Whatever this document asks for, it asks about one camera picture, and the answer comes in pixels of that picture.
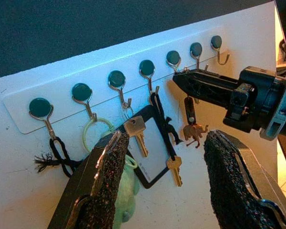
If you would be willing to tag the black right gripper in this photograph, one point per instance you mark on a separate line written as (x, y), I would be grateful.
(257, 100)

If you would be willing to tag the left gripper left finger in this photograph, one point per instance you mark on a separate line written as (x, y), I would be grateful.
(105, 181)

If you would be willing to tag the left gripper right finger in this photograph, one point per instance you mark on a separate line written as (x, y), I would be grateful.
(231, 181)

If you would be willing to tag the silver hook black round base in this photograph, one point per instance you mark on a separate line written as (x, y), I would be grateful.
(81, 91)
(147, 67)
(173, 58)
(196, 48)
(216, 41)
(116, 79)
(40, 107)

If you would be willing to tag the white hook plate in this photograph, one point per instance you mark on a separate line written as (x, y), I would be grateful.
(62, 105)

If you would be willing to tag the brass key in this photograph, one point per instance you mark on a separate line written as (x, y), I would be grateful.
(174, 164)

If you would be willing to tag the silver key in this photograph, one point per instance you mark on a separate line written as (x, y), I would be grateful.
(134, 127)

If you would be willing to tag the black framed card holder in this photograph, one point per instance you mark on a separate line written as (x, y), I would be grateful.
(155, 136)

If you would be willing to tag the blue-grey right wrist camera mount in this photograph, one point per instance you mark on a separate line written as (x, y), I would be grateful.
(283, 102)

